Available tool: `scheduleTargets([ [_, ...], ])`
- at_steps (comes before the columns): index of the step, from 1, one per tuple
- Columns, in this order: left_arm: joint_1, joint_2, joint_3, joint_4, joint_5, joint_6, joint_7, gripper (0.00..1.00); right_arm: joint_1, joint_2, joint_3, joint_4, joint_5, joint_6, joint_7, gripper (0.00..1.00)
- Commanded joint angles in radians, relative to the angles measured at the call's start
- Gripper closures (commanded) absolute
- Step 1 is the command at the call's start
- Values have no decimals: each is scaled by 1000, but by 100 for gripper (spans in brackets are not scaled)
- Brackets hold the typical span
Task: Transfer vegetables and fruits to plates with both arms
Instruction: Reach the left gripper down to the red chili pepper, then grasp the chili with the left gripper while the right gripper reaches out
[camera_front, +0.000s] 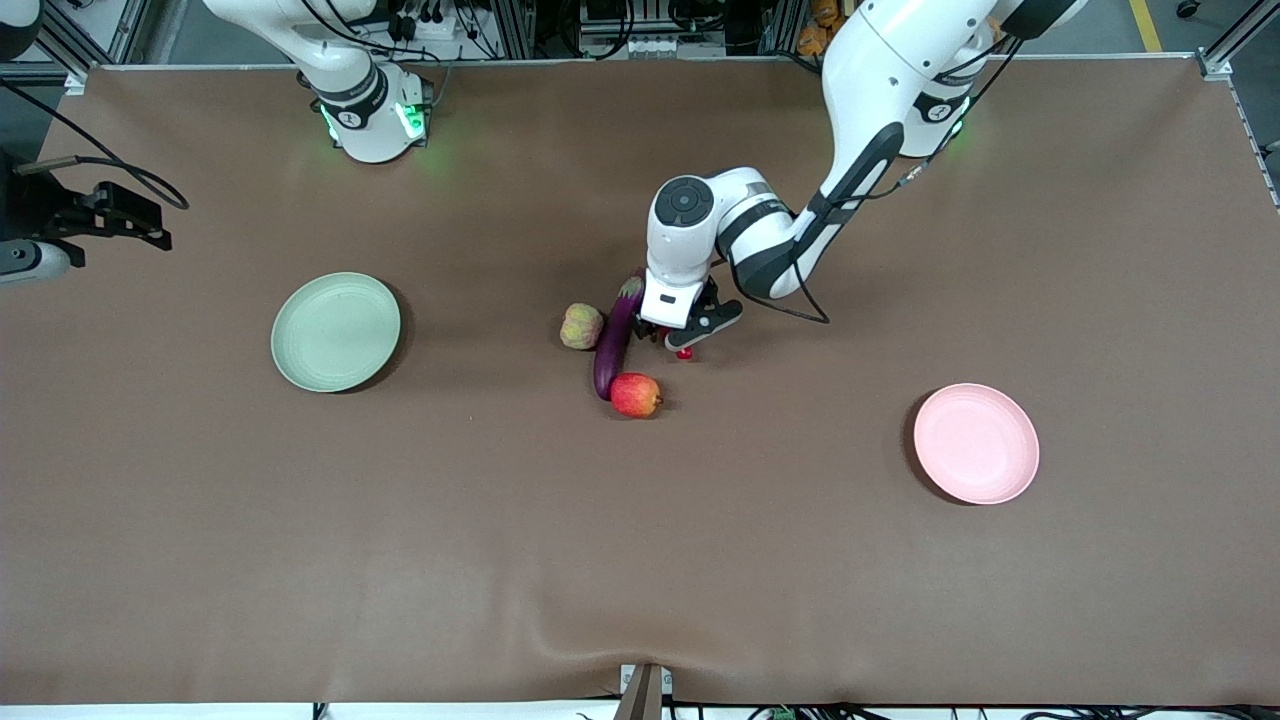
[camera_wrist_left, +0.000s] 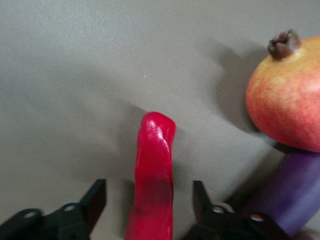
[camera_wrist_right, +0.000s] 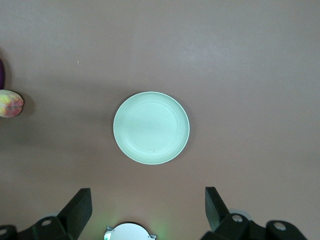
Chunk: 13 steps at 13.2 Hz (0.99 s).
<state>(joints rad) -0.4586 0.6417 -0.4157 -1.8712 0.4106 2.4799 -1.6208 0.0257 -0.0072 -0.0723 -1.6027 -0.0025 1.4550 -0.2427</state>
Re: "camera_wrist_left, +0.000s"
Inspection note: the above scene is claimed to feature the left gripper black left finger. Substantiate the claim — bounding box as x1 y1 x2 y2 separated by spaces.
0 178 107 240

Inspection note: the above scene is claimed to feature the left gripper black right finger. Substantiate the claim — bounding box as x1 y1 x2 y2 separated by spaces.
183 179 294 240

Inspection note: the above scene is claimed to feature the long purple eggplant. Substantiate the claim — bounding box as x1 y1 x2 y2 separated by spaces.
238 149 320 238

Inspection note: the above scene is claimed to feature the red chili pepper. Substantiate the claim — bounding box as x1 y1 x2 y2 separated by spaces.
123 111 177 240

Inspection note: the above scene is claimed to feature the red apple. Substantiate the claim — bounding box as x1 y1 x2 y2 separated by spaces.
244 28 320 154

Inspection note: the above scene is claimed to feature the brown table cloth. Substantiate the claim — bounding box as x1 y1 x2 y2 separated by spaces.
0 0 320 240

